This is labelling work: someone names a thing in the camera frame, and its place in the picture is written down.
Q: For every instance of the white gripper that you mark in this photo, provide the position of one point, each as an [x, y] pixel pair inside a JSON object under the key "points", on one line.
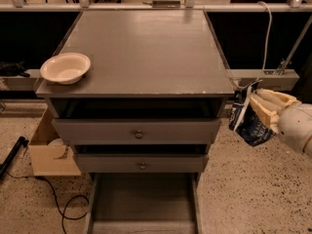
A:
{"points": [[293, 127]]}

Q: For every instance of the blue chip bag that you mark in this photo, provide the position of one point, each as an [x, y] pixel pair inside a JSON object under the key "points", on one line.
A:
{"points": [[244, 121]]}

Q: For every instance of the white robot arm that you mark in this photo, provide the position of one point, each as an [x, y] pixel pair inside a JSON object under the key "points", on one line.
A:
{"points": [[289, 118]]}

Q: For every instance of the grey wooden drawer cabinet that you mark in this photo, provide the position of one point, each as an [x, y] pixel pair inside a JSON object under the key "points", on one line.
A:
{"points": [[152, 107]]}

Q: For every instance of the grey bottom drawer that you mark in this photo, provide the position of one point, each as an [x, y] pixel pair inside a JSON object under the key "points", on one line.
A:
{"points": [[144, 204]]}

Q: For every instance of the grey drawer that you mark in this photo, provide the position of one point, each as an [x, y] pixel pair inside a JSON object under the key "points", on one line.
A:
{"points": [[144, 204], [122, 131], [99, 163]]}

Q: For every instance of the grey middle drawer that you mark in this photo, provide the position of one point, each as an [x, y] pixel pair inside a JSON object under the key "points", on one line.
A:
{"points": [[99, 163]]}

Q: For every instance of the grey top drawer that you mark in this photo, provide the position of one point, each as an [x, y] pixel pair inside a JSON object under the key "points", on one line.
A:
{"points": [[122, 131]]}

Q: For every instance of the dark cabinet at right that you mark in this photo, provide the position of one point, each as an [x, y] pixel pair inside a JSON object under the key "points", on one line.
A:
{"points": [[303, 87]]}

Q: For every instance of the white bowl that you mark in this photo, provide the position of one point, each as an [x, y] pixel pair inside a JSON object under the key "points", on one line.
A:
{"points": [[65, 69]]}

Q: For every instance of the open cardboard box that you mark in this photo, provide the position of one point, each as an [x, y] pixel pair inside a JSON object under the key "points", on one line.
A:
{"points": [[49, 155]]}

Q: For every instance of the black bar on floor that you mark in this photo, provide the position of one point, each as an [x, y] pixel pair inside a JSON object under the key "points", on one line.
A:
{"points": [[21, 142]]}

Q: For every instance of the black object on rail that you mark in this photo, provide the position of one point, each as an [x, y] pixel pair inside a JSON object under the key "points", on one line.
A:
{"points": [[13, 69]]}

